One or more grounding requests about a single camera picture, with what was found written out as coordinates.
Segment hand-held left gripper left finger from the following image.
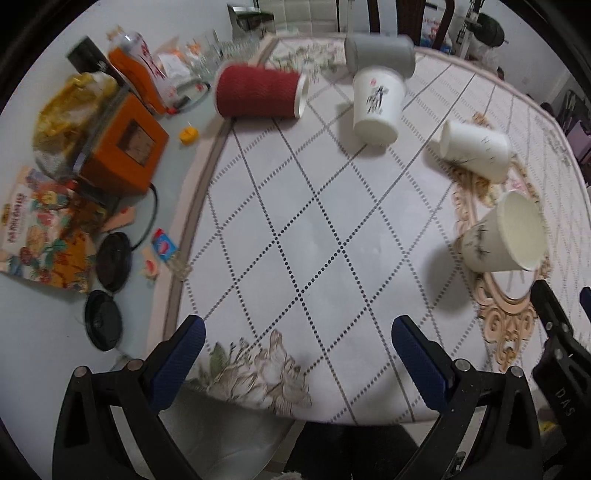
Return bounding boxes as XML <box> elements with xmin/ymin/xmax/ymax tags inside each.
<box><xmin>52</xmin><ymin>315</ymin><xmax>206</xmax><ymax>480</ymax></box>

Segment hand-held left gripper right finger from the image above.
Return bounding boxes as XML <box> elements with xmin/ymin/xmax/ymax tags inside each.
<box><xmin>392</xmin><ymin>315</ymin><xmax>544</xmax><ymax>480</ymax></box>

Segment white cup with bamboo print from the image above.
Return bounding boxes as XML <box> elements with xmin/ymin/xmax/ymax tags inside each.
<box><xmin>438</xmin><ymin>119</ymin><xmax>512</xmax><ymax>184</ymax></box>
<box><xmin>460</xmin><ymin>190</ymin><xmax>549</xmax><ymax>273</ymax></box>

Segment white cup with figure print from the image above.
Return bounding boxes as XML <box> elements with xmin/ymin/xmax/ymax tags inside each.
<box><xmin>352</xmin><ymin>67</ymin><xmax>407</xmax><ymax>147</ymax></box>

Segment red ribbed paper cup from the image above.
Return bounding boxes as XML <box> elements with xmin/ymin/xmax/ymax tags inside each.
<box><xmin>215</xmin><ymin>63</ymin><xmax>309</xmax><ymax>119</ymax></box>

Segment grey paper cup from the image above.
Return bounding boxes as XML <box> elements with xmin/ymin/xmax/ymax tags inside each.
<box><xmin>344</xmin><ymin>34</ymin><xmax>416</xmax><ymax>77</ymax></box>

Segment black round lid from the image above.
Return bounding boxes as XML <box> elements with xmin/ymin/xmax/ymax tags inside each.
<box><xmin>84</xmin><ymin>289</ymin><xmax>123</xmax><ymax>352</ymax></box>
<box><xmin>95</xmin><ymin>232</ymin><xmax>133</xmax><ymax>292</ymax></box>

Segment small pink packet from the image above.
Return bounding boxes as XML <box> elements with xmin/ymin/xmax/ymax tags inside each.
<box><xmin>140</xmin><ymin>247</ymin><xmax>162</xmax><ymax>280</ymax></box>

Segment person's dark trousers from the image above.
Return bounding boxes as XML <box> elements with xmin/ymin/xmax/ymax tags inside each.
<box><xmin>287</xmin><ymin>421</ymin><xmax>440</xmax><ymax>480</ymax></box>

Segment small blue packet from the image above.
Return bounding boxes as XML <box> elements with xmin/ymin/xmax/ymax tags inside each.
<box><xmin>151</xmin><ymin>228</ymin><xmax>179</xmax><ymax>259</ymax></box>

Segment white patterned table mat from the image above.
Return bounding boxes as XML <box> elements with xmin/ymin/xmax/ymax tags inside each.
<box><xmin>161</xmin><ymin>34</ymin><xmax>591</xmax><ymax>425</ymax></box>

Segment floral printed packet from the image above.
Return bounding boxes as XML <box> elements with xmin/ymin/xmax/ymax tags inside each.
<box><xmin>0</xmin><ymin>166</ymin><xmax>100</xmax><ymax>294</ymax></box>

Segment orange box with window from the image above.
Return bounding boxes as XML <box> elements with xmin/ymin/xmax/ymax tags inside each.
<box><xmin>71</xmin><ymin>90</ymin><xmax>170</xmax><ymax>195</ymax></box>

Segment black rimmed glass lid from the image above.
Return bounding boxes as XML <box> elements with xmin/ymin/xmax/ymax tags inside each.
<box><xmin>166</xmin><ymin>78</ymin><xmax>212</xmax><ymax>115</ymax></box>

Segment gold foil bag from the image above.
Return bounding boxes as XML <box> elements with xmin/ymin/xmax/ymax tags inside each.
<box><xmin>32</xmin><ymin>75</ymin><xmax>118</xmax><ymax>178</ymax></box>

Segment orange carton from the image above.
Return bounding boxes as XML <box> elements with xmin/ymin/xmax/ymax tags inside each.
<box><xmin>108</xmin><ymin>46</ymin><xmax>168</xmax><ymax>115</ymax></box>

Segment white plastic bag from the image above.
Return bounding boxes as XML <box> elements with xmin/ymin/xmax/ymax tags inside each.
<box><xmin>154</xmin><ymin>44</ymin><xmax>195</xmax><ymax>90</ymax></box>

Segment group of clear glasses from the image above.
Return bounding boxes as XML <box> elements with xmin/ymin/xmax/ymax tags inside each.
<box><xmin>187</xmin><ymin>28</ymin><xmax>262</xmax><ymax>79</ymax></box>

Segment black power adapter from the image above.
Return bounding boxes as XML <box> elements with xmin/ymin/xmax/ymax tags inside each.
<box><xmin>67</xmin><ymin>38</ymin><xmax>114</xmax><ymax>75</ymax></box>

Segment clear plastic bottle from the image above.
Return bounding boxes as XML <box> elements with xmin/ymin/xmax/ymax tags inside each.
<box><xmin>107</xmin><ymin>28</ymin><xmax>153</xmax><ymax>58</ymax></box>

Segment dark wooden chair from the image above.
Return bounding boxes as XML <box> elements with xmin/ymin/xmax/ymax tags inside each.
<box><xmin>367</xmin><ymin>0</ymin><xmax>458</xmax><ymax>47</ymax></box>

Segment dark tea box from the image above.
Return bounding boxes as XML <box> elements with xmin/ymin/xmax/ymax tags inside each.
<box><xmin>228</xmin><ymin>4</ymin><xmax>277</xmax><ymax>38</ymax></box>

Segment black cable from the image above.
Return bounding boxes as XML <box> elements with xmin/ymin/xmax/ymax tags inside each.
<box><xmin>129</xmin><ymin>182</ymin><xmax>161</xmax><ymax>252</ymax></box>

